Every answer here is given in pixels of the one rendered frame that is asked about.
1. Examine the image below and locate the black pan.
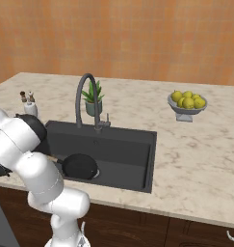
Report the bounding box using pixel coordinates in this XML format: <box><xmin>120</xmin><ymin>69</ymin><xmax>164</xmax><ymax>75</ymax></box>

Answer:
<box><xmin>46</xmin><ymin>152</ymin><xmax>100</xmax><ymax>180</ymax></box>

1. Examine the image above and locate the grey fruit bowl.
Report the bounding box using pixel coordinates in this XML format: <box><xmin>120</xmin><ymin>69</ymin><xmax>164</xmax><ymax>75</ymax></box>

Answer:
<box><xmin>167</xmin><ymin>94</ymin><xmax>209</xmax><ymax>123</ymax></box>

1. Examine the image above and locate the dark grey curved tap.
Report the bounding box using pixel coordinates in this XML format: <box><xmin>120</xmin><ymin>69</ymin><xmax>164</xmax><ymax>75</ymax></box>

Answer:
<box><xmin>74</xmin><ymin>72</ymin><xmax>112</xmax><ymax>131</ymax></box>

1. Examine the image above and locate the green plant in grey pot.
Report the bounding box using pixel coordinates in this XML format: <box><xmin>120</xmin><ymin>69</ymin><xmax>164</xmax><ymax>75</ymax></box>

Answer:
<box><xmin>81</xmin><ymin>79</ymin><xmax>106</xmax><ymax>118</ymax></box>

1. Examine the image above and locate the white round jar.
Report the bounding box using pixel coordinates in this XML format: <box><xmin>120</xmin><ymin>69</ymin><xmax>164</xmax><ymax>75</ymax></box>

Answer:
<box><xmin>23</xmin><ymin>101</ymin><xmax>39</xmax><ymax>119</ymax></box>

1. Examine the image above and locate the brown wooden cupboard door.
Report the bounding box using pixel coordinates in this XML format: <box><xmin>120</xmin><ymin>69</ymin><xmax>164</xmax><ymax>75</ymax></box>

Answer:
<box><xmin>79</xmin><ymin>202</ymin><xmax>171</xmax><ymax>247</ymax></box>
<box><xmin>164</xmin><ymin>216</ymin><xmax>234</xmax><ymax>247</ymax></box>
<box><xmin>0</xmin><ymin>185</ymin><xmax>54</xmax><ymax>247</ymax></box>

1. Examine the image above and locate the dark grey sink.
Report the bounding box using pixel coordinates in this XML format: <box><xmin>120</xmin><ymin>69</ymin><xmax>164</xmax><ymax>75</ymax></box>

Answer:
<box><xmin>34</xmin><ymin>120</ymin><xmax>158</xmax><ymax>194</ymax></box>

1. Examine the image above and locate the grey appliance front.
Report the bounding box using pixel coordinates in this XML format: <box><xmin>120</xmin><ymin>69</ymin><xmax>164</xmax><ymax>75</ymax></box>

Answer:
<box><xmin>0</xmin><ymin>192</ymin><xmax>21</xmax><ymax>247</ymax></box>

